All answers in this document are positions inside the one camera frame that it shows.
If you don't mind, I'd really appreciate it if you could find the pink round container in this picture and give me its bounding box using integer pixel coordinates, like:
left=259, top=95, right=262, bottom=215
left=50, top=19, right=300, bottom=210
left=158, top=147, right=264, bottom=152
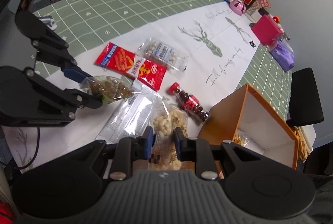
left=229, top=0, right=246, bottom=16

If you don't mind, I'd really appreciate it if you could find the peanut snack bag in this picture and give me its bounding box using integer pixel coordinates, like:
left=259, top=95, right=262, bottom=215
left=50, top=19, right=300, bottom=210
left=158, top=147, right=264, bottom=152
left=148, top=105, right=188, bottom=171

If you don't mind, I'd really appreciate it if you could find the chocolate bean cola bottle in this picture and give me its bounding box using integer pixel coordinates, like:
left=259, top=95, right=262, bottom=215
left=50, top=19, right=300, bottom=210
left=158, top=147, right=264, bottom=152
left=168, top=82, right=209, bottom=123

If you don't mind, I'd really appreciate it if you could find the orange cardboard box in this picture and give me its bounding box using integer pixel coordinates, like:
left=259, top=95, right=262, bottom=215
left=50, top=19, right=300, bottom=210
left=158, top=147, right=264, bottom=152
left=198, top=84, right=299, bottom=169

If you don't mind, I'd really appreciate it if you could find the green bean snack bag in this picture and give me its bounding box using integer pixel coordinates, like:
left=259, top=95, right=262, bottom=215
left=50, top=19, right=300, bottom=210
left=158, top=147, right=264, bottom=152
left=80, top=76, right=141, bottom=105

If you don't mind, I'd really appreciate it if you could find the white deer table runner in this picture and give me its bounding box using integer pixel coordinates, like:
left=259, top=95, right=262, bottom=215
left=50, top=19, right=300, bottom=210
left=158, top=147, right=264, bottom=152
left=1, top=3, right=258, bottom=170

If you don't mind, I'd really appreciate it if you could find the clear yogurt ball bag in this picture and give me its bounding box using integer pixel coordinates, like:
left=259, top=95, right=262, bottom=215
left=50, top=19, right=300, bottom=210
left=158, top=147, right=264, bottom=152
left=137, top=38, right=189, bottom=79

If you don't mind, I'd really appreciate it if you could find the green checked tablecloth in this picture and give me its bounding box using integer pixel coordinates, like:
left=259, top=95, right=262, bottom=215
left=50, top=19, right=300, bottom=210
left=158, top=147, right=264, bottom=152
left=33, top=0, right=291, bottom=119

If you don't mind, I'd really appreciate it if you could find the stool with folded cloths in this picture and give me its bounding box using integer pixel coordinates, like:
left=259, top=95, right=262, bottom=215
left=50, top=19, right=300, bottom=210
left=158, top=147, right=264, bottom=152
left=293, top=125, right=316, bottom=163

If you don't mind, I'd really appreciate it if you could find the red snack bag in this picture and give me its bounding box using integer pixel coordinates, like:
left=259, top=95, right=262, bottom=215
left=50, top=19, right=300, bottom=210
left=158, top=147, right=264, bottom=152
left=95, top=42, right=167, bottom=91

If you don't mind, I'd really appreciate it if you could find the purple tissue pack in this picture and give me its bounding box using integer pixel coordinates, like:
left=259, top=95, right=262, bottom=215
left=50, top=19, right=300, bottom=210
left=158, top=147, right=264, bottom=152
left=269, top=40, right=295, bottom=72

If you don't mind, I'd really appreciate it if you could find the black hair clip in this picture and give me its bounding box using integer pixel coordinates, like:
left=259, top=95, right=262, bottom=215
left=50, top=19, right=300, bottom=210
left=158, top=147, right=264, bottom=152
left=249, top=40, right=256, bottom=48

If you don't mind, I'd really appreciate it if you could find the black chair right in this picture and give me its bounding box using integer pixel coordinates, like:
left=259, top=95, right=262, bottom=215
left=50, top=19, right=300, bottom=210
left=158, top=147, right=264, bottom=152
left=287, top=67, right=324, bottom=128

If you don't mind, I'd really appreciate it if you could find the pink gift box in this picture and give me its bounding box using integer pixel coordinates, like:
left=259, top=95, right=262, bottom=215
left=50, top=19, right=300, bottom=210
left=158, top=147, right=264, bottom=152
left=251, top=15, right=283, bottom=46

